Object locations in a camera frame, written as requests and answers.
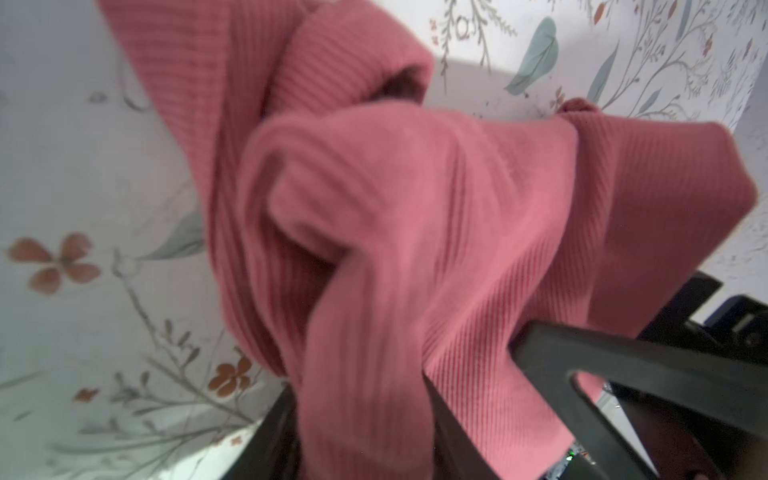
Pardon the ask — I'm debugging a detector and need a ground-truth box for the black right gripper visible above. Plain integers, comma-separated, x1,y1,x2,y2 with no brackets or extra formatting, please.
510,273,767,479

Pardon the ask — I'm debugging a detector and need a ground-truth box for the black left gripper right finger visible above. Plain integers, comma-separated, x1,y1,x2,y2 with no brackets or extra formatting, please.
424,377,499,480

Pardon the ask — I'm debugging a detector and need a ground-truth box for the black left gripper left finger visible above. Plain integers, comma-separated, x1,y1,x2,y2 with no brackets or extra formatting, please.
222,385,300,480

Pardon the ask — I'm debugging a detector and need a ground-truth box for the pink tank top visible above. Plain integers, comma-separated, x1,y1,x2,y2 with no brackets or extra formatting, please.
101,1,757,479

